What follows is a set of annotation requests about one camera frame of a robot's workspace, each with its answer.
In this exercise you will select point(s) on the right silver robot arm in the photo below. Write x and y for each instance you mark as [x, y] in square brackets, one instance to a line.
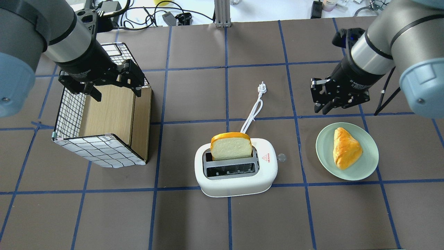
[407, 36]

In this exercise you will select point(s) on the toast slice in toaster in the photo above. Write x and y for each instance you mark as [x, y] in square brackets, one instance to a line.
[231, 145]

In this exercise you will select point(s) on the wire basket with wooden shelves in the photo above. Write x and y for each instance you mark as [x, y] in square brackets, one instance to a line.
[113, 132]

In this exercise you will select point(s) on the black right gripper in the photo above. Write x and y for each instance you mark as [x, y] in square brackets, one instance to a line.
[348, 77]

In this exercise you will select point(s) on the light green plate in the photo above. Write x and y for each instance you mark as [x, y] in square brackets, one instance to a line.
[363, 167]

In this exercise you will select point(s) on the aluminium frame post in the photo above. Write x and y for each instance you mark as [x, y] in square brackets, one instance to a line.
[222, 13]

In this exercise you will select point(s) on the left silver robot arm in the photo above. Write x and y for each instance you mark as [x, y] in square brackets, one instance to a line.
[30, 28]

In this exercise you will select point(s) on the black power adapter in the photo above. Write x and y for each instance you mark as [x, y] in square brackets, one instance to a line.
[316, 10]

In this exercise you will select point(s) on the golden triangular bread pastry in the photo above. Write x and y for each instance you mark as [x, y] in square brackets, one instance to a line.
[346, 149]

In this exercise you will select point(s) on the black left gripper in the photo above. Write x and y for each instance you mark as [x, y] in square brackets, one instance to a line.
[84, 65]

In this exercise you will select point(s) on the white two-slot toaster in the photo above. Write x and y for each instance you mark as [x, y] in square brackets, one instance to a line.
[236, 177]

